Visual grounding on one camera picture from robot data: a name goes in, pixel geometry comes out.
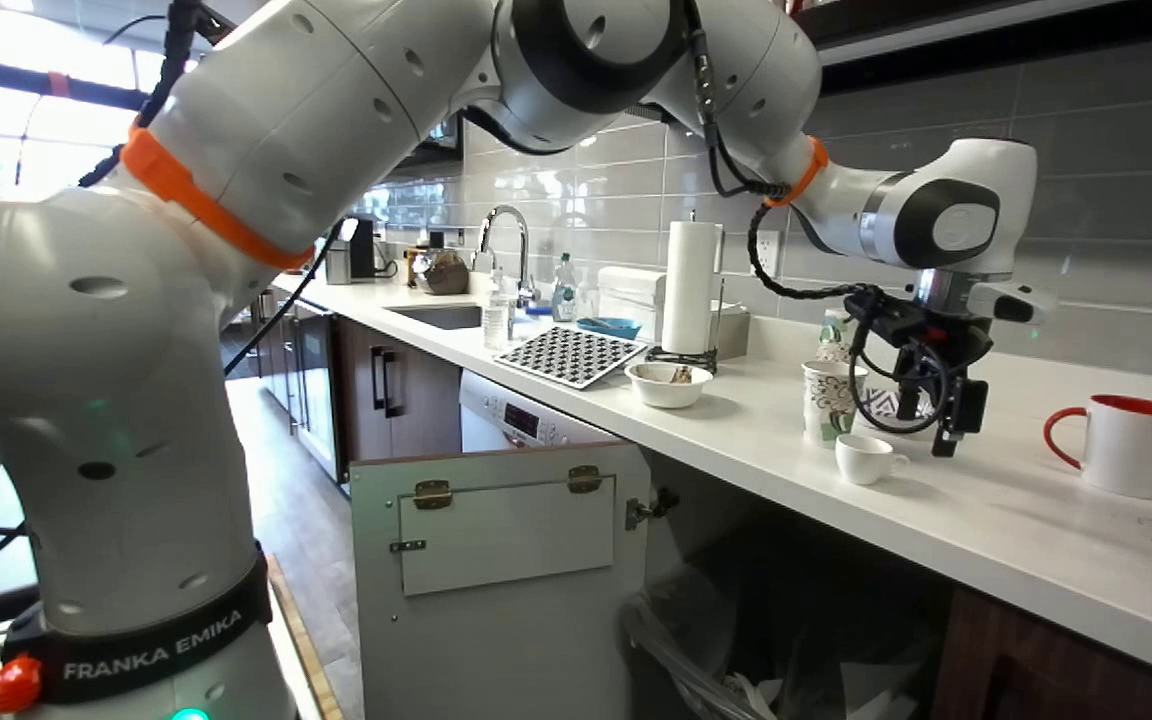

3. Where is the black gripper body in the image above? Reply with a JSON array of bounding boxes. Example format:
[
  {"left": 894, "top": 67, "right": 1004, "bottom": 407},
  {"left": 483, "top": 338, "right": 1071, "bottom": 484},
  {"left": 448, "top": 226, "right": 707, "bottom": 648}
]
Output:
[{"left": 853, "top": 290, "right": 998, "bottom": 391}]

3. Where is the small white mug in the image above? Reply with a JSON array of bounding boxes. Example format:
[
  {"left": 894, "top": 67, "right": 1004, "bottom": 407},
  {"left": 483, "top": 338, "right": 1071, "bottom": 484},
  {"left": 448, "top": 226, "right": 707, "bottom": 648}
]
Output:
[{"left": 833, "top": 432, "right": 901, "bottom": 493}]

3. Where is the black coffee machine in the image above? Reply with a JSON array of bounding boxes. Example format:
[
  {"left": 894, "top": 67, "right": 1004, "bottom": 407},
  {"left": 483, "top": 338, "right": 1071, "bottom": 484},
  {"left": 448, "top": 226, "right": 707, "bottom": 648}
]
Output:
[{"left": 328, "top": 214, "right": 382, "bottom": 290}]

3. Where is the blue patterned paper plate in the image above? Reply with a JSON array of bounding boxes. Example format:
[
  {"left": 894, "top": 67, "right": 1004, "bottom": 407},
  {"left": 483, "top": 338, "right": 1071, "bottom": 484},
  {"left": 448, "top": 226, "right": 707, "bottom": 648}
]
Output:
[{"left": 856, "top": 379, "right": 939, "bottom": 437}]

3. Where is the metal napkin dispenser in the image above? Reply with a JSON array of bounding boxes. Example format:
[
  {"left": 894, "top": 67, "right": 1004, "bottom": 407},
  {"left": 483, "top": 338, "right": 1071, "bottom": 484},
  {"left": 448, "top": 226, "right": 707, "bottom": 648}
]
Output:
[{"left": 713, "top": 302, "right": 758, "bottom": 361}]

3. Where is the black paper towel holder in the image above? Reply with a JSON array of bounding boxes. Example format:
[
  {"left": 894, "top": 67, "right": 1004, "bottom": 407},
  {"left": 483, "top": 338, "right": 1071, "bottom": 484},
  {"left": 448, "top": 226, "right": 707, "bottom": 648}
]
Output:
[{"left": 653, "top": 345, "right": 726, "bottom": 379}]

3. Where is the white paper towel roll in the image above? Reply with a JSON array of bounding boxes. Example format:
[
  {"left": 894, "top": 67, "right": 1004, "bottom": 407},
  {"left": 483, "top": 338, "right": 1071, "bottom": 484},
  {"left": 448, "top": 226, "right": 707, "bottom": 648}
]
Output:
[{"left": 660, "top": 217, "right": 726, "bottom": 355}]

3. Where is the trash bin with bag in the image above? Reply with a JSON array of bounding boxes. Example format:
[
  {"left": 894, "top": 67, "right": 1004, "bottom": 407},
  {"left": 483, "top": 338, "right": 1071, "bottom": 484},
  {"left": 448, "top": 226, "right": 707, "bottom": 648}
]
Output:
[{"left": 616, "top": 526, "right": 961, "bottom": 720}]

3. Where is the brown wooden base cabinet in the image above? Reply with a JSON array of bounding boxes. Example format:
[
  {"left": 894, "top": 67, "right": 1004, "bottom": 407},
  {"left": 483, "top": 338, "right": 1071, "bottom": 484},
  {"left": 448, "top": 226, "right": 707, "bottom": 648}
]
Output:
[
  {"left": 331, "top": 316, "right": 468, "bottom": 472},
  {"left": 930, "top": 586, "right": 1152, "bottom": 720}
]

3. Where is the white bowl with food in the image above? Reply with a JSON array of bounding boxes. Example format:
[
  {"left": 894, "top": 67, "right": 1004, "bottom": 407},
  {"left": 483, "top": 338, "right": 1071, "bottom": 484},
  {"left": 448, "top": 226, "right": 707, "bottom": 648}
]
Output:
[{"left": 624, "top": 355, "right": 715, "bottom": 412}]

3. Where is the white napkin stack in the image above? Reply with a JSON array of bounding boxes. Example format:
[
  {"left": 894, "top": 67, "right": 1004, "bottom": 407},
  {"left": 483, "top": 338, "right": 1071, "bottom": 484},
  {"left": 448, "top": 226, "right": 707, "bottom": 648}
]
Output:
[{"left": 596, "top": 266, "right": 669, "bottom": 334}]

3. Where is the dark floating shelf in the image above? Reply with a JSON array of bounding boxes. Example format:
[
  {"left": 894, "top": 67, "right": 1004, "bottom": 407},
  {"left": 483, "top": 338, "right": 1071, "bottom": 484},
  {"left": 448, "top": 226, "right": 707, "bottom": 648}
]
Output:
[{"left": 793, "top": 0, "right": 1152, "bottom": 101}]

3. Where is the black white checkerboard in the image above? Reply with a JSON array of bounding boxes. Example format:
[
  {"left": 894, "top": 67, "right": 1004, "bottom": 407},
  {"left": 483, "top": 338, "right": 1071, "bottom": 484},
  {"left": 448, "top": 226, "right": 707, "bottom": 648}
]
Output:
[{"left": 493, "top": 325, "right": 653, "bottom": 391}]

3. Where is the clear glass container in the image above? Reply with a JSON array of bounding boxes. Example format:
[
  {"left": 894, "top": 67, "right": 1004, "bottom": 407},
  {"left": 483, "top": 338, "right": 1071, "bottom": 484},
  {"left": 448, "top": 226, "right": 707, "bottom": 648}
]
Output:
[{"left": 547, "top": 254, "right": 585, "bottom": 327}]

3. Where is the steel dishwasher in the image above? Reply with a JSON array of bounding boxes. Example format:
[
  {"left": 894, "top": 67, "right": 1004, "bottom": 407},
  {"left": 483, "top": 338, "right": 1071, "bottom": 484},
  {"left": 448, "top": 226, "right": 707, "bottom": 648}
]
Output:
[{"left": 455, "top": 369, "right": 622, "bottom": 457}]

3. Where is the chrome faucet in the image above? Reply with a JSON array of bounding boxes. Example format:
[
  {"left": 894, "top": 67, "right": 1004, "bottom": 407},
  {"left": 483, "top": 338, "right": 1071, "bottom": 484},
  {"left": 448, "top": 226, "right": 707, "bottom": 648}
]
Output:
[{"left": 472, "top": 202, "right": 533, "bottom": 293}]

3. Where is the clear plastic water bottle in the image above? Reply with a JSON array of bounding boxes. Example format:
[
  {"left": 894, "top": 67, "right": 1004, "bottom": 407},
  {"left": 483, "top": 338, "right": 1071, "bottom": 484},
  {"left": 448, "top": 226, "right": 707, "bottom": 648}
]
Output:
[{"left": 481, "top": 255, "right": 520, "bottom": 351}]

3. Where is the kitchen sink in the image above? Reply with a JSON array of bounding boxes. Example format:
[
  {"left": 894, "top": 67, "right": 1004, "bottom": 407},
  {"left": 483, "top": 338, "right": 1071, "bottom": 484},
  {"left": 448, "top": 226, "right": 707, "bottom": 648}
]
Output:
[{"left": 388, "top": 302, "right": 488, "bottom": 334}]

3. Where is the brown glass pot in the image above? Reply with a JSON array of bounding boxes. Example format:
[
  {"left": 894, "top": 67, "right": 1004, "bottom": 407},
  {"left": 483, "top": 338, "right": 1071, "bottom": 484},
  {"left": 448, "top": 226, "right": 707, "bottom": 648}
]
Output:
[{"left": 402, "top": 227, "right": 472, "bottom": 302}]

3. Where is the open cabinet door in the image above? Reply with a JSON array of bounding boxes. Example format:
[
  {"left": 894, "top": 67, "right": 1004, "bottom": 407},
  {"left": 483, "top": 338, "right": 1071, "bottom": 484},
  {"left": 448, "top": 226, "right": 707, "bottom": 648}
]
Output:
[{"left": 348, "top": 439, "right": 673, "bottom": 720}]

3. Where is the white mug red handle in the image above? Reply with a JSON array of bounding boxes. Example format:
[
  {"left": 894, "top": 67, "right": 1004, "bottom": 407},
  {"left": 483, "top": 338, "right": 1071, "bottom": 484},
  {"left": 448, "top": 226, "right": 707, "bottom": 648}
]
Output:
[{"left": 1041, "top": 391, "right": 1152, "bottom": 504}]

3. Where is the white wall outlet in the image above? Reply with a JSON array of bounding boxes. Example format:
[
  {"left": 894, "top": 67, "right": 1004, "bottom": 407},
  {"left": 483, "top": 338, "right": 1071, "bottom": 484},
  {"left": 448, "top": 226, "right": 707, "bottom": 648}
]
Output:
[{"left": 752, "top": 227, "right": 786, "bottom": 282}]

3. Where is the black gripper cable bundle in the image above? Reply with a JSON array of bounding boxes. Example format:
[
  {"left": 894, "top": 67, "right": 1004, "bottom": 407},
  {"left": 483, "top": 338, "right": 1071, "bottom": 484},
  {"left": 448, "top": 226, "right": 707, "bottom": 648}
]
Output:
[{"left": 688, "top": 15, "right": 1009, "bottom": 446}]

